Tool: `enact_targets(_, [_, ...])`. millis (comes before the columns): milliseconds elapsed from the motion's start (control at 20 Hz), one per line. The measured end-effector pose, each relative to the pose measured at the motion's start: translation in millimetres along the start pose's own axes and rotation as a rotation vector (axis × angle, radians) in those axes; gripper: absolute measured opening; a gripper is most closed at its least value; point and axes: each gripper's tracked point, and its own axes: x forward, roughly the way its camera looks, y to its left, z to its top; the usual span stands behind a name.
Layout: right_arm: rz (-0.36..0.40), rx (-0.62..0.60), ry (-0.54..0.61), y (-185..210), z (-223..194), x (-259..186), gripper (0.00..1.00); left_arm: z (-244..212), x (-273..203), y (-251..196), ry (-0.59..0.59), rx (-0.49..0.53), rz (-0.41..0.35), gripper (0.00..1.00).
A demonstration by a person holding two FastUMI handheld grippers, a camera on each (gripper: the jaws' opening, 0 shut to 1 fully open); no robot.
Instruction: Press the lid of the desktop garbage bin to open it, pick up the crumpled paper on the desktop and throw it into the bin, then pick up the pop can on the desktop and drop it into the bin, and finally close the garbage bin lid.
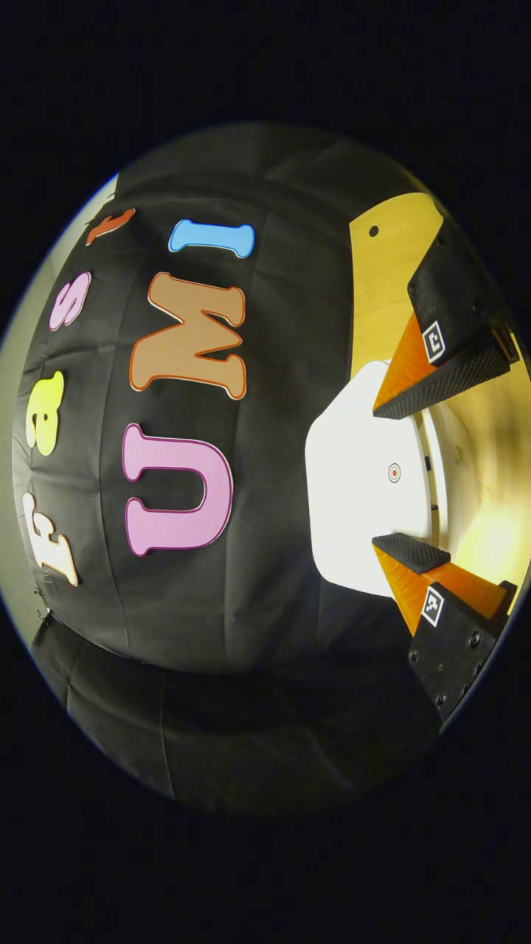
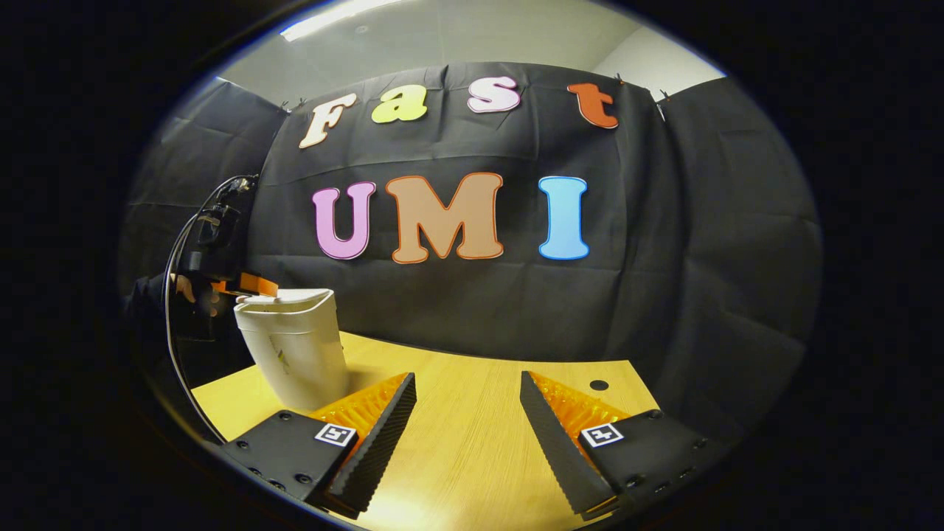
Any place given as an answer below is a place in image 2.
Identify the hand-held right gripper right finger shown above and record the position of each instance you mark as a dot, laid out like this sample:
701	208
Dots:
553	442

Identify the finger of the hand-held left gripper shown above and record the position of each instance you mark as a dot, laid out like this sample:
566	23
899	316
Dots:
258	286

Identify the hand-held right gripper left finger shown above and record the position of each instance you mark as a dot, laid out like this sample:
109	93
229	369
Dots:
380	450

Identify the white desktop garbage bin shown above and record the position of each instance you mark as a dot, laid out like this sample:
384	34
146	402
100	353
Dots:
295	354

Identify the wooden desktop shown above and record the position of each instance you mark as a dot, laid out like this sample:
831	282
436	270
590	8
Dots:
472	435

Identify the black backdrop cloth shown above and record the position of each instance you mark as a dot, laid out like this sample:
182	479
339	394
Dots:
664	258

